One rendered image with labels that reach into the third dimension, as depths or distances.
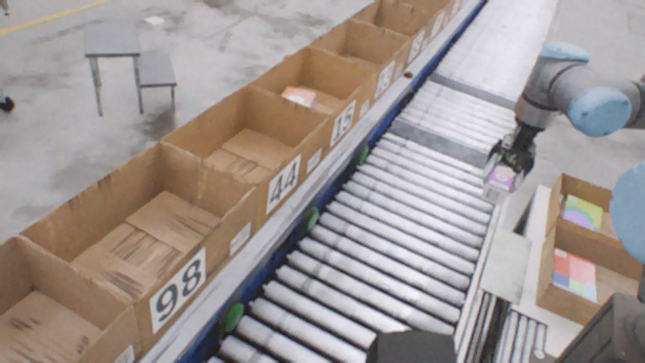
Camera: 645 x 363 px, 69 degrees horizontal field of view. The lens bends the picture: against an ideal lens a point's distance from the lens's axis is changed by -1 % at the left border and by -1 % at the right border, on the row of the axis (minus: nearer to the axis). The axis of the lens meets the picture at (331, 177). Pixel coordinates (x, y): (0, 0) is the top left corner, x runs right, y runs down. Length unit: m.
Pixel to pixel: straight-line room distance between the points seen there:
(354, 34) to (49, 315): 1.60
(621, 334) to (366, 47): 1.52
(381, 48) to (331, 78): 0.40
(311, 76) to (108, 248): 1.01
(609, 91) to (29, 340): 1.16
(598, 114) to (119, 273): 1.02
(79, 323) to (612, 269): 1.51
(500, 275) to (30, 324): 1.21
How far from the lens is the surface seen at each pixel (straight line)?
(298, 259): 1.36
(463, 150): 1.93
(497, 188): 1.19
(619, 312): 1.13
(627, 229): 0.80
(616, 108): 0.96
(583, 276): 1.61
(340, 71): 1.79
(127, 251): 1.21
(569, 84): 0.98
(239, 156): 1.46
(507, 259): 1.59
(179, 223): 1.25
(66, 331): 1.10
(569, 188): 1.95
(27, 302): 1.17
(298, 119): 1.46
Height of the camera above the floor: 1.78
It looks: 39 degrees down
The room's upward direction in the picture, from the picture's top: 12 degrees clockwise
